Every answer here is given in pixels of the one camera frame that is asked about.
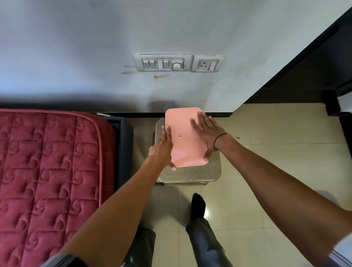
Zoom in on person's left hand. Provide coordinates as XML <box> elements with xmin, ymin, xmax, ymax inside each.
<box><xmin>148</xmin><ymin>125</ymin><xmax>177</xmax><ymax>171</ymax></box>

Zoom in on person's right hand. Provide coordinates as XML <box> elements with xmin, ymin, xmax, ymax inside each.
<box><xmin>190</xmin><ymin>111</ymin><xmax>222</xmax><ymax>163</ymax></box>

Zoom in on pink plastic tray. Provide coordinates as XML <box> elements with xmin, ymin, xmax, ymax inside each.
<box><xmin>165</xmin><ymin>107</ymin><xmax>209</xmax><ymax>168</ymax></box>

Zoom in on person's right forearm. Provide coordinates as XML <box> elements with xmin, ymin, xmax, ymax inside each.
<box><xmin>216</xmin><ymin>134</ymin><xmax>352</xmax><ymax>257</ymax></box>

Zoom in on person's left forearm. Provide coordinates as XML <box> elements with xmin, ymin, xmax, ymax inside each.
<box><xmin>58</xmin><ymin>156</ymin><xmax>166</xmax><ymax>267</ymax></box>

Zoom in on black wristband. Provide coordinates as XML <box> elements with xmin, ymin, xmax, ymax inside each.
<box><xmin>213</xmin><ymin>133</ymin><xmax>229</xmax><ymax>151</ymax></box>

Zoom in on grey plastic stool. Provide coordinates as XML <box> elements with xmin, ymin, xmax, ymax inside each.
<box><xmin>154</xmin><ymin>118</ymin><xmax>222</xmax><ymax>186</ymax></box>

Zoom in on black sock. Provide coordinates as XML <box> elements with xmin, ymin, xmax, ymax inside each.
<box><xmin>191</xmin><ymin>193</ymin><xmax>207</xmax><ymax>221</ymax></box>

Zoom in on grey trouser leg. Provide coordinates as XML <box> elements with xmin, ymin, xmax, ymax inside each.
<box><xmin>120</xmin><ymin>226</ymin><xmax>157</xmax><ymax>267</ymax></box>
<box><xmin>186</xmin><ymin>217</ymin><xmax>233</xmax><ymax>267</ymax></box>

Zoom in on red quilted mattress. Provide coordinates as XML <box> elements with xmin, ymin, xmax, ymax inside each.
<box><xmin>0</xmin><ymin>108</ymin><xmax>116</xmax><ymax>267</ymax></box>

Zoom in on grey striped sleeve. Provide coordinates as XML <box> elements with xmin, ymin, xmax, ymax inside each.
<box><xmin>41</xmin><ymin>251</ymin><xmax>89</xmax><ymax>267</ymax></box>

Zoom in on white striped sleeve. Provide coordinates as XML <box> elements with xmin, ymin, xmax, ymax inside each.
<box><xmin>327</xmin><ymin>210</ymin><xmax>352</xmax><ymax>267</ymax></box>

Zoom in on dark bed frame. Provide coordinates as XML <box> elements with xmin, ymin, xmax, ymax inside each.
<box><xmin>106</xmin><ymin>116</ymin><xmax>135</xmax><ymax>193</ymax></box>

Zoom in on white wall socket panel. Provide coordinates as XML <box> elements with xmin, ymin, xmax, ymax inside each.
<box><xmin>190</xmin><ymin>54</ymin><xmax>225</xmax><ymax>73</ymax></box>

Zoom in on white wall switch panel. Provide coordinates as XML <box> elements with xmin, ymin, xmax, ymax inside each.
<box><xmin>133</xmin><ymin>53</ymin><xmax>193</xmax><ymax>73</ymax></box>

